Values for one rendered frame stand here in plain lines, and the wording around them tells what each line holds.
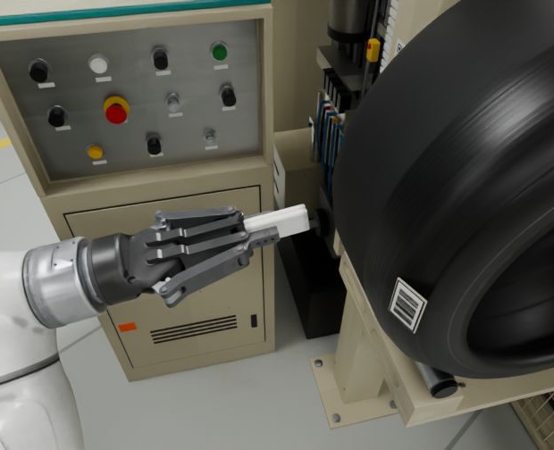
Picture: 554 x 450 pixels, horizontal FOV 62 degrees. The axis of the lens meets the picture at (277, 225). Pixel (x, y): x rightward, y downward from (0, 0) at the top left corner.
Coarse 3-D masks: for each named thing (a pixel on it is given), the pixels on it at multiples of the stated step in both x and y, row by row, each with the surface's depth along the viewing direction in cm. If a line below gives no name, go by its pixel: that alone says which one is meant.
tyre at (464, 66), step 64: (512, 0) 47; (448, 64) 47; (512, 64) 42; (384, 128) 52; (448, 128) 44; (512, 128) 40; (384, 192) 51; (448, 192) 43; (512, 192) 40; (384, 256) 51; (448, 256) 45; (512, 256) 44; (384, 320) 57; (448, 320) 51; (512, 320) 79
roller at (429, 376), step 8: (424, 368) 73; (432, 368) 72; (424, 376) 73; (432, 376) 71; (440, 376) 71; (448, 376) 71; (432, 384) 71; (440, 384) 70; (448, 384) 70; (456, 384) 70; (432, 392) 71; (440, 392) 70; (448, 392) 71
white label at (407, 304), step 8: (400, 280) 49; (400, 288) 50; (408, 288) 48; (392, 296) 52; (400, 296) 50; (408, 296) 49; (416, 296) 48; (392, 304) 52; (400, 304) 51; (408, 304) 50; (416, 304) 49; (424, 304) 47; (392, 312) 53; (400, 312) 52; (408, 312) 50; (416, 312) 49; (400, 320) 52; (408, 320) 51; (416, 320) 50; (408, 328) 52; (416, 328) 51
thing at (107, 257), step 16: (96, 240) 49; (112, 240) 48; (128, 240) 51; (176, 240) 50; (96, 256) 47; (112, 256) 47; (128, 256) 49; (96, 272) 46; (112, 272) 46; (128, 272) 48; (144, 272) 48; (160, 272) 48; (176, 272) 49; (96, 288) 47; (112, 288) 47; (128, 288) 47; (144, 288) 48; (112, 304) 49
